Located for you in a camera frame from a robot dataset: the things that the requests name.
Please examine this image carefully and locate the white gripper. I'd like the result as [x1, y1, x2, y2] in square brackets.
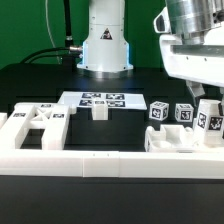
[153, 7, 224, 107]

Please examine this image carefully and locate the black cable bundle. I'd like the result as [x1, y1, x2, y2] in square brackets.
[20, 0, 84, 65]

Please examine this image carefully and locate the white tagged cube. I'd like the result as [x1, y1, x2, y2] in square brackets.
[149, 101, 169, 121]
[175, 103, 194, 122]

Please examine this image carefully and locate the white marker sheet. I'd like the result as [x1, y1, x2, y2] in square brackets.
[58, 91, 147, 110]

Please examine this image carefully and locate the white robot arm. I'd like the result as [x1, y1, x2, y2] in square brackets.
[78, 0, 224, 105]

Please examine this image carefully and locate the white tagged cube left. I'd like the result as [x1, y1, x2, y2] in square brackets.
[149, 101, 169, 121]

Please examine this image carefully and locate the white U-shaped fence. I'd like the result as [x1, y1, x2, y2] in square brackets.
[0, 112, 224, 178]

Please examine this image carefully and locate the white tagged cube right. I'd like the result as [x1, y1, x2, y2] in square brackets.
[175, 103, 194, 122]

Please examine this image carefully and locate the thin white cable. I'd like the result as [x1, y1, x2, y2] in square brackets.
[45, 0, 63, 65]

